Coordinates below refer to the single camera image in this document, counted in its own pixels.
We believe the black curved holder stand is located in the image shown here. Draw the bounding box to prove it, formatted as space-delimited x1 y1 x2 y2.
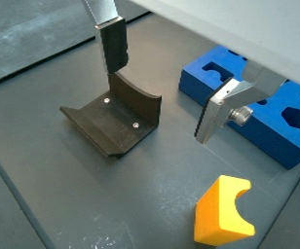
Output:
61 73 163 158

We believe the yellow arch block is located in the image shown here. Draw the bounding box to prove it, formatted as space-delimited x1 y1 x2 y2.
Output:
195 175 256 246

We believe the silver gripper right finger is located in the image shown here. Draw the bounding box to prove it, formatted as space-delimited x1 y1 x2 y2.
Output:
195 61 285 144

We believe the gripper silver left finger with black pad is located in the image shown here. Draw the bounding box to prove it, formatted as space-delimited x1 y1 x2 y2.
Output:
81 0 128 74

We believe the blue foam shape board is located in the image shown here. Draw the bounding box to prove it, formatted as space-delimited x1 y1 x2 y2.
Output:
179 46 300 169

